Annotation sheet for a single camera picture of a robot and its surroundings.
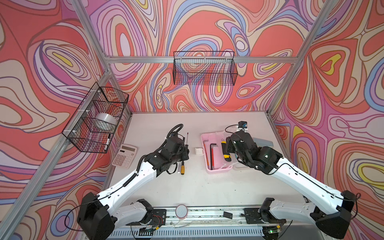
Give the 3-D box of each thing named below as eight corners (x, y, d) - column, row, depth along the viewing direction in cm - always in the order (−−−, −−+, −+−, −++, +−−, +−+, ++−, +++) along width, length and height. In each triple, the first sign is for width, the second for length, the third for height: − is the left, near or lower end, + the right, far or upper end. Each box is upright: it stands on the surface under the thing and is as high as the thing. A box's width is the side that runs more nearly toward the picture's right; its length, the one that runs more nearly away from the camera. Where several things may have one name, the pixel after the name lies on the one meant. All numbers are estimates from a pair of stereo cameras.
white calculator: (113, 165, 94) (110, 162, 91) (124, 147, 103) (122, 143, 99) (128, 169, 93) (125, 165, 89) (138, 150, 101) (136, 146, 98)
